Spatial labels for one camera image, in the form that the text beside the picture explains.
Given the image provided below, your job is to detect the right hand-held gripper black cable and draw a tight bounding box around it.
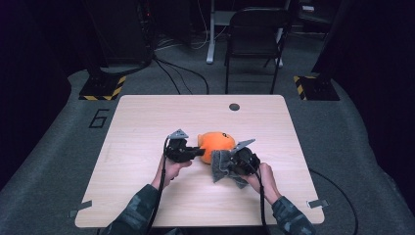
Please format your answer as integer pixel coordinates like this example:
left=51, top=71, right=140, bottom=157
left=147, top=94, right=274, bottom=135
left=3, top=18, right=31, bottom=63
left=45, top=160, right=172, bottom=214
left=251, top=163, right=272, bottom=235

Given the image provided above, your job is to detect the left hand-held gripper black cable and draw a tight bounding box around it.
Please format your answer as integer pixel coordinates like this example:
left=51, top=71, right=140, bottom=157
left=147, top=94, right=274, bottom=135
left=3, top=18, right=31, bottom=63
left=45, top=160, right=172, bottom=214
left=145, top=136, right=170, bottom=235

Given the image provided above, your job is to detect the white cable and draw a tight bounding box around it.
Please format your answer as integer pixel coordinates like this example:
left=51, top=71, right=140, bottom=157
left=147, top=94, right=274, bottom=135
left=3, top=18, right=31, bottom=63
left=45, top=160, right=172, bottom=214
left=190, top=0, right=209, bottom=51

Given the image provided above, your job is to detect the person's left hand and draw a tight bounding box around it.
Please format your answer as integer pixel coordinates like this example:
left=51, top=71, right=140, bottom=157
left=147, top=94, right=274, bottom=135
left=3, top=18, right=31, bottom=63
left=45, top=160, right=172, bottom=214
left=152, top=156, right=194, bottom=190

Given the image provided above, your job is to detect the person's right hand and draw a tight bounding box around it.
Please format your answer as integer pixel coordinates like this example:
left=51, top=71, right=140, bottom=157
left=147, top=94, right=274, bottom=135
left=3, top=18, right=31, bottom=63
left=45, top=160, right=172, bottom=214
left=241, top=163, right=282, bottom=206

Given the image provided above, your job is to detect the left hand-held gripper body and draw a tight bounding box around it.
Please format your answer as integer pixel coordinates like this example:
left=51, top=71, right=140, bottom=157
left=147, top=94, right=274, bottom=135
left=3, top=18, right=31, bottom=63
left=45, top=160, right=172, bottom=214
left=163, top=128, right=194, bottom=164

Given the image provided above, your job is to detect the grey towel cloth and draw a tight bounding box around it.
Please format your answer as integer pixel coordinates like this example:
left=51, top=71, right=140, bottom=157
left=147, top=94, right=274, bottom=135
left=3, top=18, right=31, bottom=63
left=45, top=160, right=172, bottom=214
left=210, top=149, right=250, bottom=190

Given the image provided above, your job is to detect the black folding chair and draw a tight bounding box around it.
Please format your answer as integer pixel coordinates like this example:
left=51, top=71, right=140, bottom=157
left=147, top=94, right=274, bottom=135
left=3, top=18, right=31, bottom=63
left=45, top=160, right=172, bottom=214
left=224, top=7, right=293, bottom=96

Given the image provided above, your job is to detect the orange plush toy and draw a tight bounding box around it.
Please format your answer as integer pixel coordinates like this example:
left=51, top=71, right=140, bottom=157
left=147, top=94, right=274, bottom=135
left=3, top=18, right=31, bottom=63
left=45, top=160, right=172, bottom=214
left=197, top=131, right=237, bottom=165

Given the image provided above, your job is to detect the black stand base striped edge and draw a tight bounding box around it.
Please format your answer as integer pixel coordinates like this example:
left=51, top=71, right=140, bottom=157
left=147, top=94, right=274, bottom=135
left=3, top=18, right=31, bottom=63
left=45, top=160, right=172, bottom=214
left=78, top=74, right=127, bottom=102
left=293, top=74, right=341, bottom=102

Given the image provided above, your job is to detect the black floor cable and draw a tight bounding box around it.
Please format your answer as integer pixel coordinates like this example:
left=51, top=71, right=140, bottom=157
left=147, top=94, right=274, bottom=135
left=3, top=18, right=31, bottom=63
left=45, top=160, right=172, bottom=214
left=153, top=58, right=182, bottom=96
left=153, top=57, right=210, bottom=96
left=308, top=168, right=360, bottom=235

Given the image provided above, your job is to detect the hand-held gripper black cable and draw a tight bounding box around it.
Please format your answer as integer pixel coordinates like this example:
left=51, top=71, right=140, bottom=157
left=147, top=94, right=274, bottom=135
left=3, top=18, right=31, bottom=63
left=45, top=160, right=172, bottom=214
left=145, top=136, right=170, bottom=235
left=251, top=163, right=272, bottom=235

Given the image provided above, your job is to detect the white desk frame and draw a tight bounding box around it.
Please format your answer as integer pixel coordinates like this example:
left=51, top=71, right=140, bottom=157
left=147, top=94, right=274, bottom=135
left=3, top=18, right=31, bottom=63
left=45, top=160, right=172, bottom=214
left=206, top=0, right=292, bottom=69

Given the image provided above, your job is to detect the dark curtain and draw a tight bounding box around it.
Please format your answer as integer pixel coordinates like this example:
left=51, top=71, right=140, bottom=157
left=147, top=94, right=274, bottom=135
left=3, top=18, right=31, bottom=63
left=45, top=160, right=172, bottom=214
left=0, top=0, right=89, bottom=204
left=311, top=0, right=415, bottom=216

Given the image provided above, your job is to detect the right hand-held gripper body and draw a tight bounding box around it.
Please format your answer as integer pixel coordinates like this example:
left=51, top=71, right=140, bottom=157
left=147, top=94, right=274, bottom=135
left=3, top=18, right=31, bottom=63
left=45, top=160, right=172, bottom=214
left=229, top=138, right=261, bottom=177

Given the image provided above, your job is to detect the dark equipment cabinet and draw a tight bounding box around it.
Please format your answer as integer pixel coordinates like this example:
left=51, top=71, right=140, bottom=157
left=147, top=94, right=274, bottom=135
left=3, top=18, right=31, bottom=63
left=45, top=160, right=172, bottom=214
left=82, top=0, right=155, bottom=67

